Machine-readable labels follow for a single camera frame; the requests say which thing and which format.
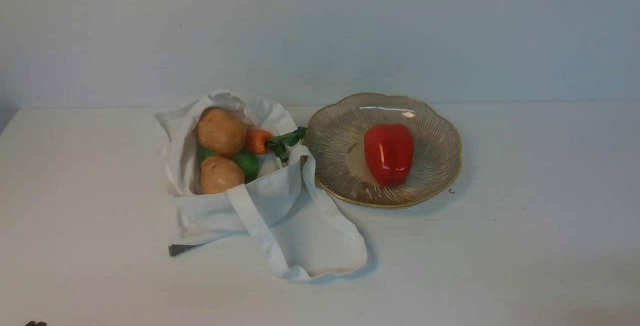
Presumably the brown potato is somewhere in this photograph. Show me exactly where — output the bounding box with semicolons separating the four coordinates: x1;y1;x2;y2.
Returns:
193;108;247;157
199;155;245;194

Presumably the white cloth tote bag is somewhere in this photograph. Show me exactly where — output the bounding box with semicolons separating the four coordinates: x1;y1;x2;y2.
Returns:
155;90;369;283

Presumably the green bell pepper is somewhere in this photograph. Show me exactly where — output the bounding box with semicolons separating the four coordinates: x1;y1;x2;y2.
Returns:
196;144;260;184

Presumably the ribbed glass plate gold rim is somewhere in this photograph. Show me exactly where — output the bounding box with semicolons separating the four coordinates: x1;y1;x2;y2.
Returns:
303;92;463;209

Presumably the red bell pepper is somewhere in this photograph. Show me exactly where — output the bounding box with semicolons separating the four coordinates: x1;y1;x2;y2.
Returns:
363;123;415;187

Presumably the orange carrot with green leaves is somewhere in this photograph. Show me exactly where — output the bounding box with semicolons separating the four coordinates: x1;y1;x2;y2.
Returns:
243;127;307;164

